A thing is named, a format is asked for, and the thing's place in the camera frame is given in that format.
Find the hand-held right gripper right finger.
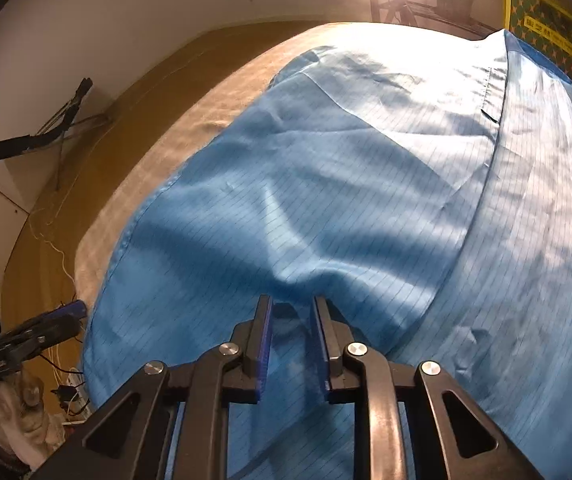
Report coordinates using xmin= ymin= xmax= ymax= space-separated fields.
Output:
xmin=311 ymin=295 xmax=546 ymax=480

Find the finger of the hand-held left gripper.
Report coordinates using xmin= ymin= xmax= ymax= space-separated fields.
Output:
xmin=0 ymin=300 xmax=88 ymax=361

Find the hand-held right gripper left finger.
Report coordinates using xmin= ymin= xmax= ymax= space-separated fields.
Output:
xmin=31 ymin=294 xmax=273 ymax=480

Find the blue striped work coat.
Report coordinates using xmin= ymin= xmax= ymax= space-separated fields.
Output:
xmin=82 ymin=29 xmax=572 ymax=480

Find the black metal clothes rack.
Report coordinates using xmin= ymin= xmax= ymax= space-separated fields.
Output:
xmin=370 ymin=0 xmax=507 ymax=37

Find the person's left hand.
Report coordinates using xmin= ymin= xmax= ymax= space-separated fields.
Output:
xmin=0 ymin=367 xmax=64 ymax=466

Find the white power strip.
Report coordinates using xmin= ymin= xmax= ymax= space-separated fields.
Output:
xmin=50 ymin=367 xmax=89 ymax=416

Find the beige table cloth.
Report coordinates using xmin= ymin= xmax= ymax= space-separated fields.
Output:
xmin=75 ymin=21 xmax=509 ymax=306

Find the yellow green patterned box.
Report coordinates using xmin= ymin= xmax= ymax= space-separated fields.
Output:
xmin=503 ymin=0 xmax=572 ymax=87

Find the white cable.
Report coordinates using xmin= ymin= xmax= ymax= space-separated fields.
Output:
xmin=28 ymin=205 xmax=76 ymax=288

